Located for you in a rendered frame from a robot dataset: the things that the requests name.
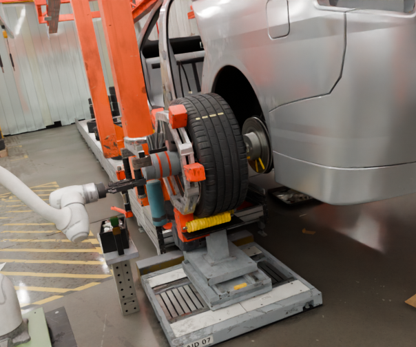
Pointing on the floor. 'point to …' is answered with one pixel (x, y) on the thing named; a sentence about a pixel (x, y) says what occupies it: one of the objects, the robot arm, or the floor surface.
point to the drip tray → (280, 193)
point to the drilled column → (125, 287)
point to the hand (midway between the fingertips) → (138, 182)
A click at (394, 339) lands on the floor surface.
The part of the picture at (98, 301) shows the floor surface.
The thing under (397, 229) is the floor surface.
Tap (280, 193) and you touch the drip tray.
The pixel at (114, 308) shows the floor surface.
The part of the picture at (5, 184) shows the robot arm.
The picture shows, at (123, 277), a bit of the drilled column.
